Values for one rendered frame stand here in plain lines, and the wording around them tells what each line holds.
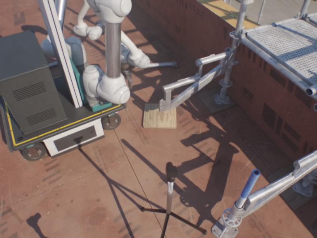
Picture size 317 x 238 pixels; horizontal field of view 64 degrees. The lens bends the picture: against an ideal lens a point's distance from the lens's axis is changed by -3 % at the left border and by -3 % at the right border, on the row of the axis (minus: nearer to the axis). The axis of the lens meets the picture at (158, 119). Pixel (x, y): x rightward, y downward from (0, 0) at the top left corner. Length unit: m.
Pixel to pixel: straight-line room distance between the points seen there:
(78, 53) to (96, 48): 1.19
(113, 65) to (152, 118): 0.86
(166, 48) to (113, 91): 1.73
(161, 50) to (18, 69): 1.98
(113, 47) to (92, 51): 1.79
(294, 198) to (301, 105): 0.69
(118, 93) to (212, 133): 1.00
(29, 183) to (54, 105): 0.67
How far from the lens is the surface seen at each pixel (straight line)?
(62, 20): 2.50
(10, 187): 2.33
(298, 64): 2.06
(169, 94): 2.20
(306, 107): 2.11
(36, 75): 1.82
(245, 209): 1.72
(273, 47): 2.17
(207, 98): 2.68
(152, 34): 3.71
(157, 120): 2.41
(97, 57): 3.33
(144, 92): 2.73
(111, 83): 1.77
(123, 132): 2.37
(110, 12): 1.57
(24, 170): 2.37
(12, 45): 2.14
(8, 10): 5.15
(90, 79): 1.91
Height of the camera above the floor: 1.80
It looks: 47 degrees down
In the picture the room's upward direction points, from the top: straight up
